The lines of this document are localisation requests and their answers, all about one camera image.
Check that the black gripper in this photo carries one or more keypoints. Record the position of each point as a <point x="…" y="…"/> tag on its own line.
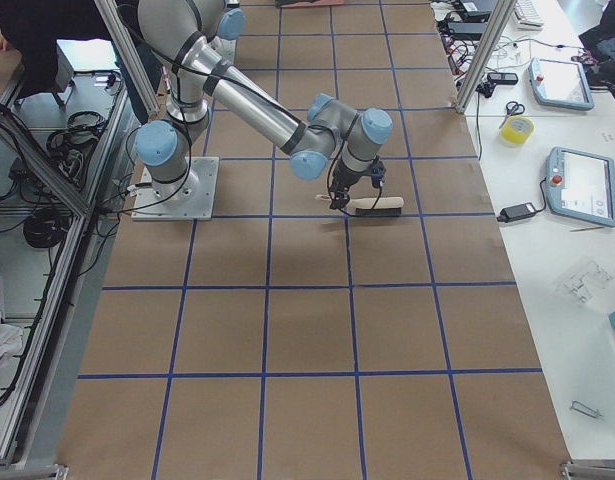
<point x="345" y="179"/>

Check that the beige hand brush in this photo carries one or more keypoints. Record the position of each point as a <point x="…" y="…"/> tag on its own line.
<point x="368" y="206"/>

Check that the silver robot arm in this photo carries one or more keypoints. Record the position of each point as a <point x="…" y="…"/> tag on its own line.
<point x="333" y="135"/>

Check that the small black power brick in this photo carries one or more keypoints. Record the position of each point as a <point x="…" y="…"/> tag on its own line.
<point x="517" y="212"/>

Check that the yellow tape roll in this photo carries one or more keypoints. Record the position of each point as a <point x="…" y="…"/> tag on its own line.
<point x="516" y="129"/>

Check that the near blue teach pendant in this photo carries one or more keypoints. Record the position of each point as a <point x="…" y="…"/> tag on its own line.
<point x="581" y="185"/>

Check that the blue teach pendant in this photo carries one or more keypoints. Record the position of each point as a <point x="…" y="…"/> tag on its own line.
<point x="581" y="185"/>
<point x="560" y="84"/>

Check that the far blue teach pendant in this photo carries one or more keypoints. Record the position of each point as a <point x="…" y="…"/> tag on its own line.
<point x="560" y="84"/>

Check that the clear plastic bag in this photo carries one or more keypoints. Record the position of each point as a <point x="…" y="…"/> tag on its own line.
<point x="586" y="283"/>

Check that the person in black shirt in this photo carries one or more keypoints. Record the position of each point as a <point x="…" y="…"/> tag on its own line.
<point x="34" y="27"/>

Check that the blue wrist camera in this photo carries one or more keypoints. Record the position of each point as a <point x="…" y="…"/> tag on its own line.
<point x="376" y="172"/>

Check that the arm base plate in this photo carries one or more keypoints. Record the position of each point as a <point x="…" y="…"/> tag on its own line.
<point x="192" y="197"/>

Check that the black handled scissors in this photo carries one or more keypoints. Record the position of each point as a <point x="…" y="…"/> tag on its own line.
<point x="512" y="108"/>

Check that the aluminium frame post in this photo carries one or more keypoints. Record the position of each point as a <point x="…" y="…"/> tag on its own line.
<point x="497" y="22"/>

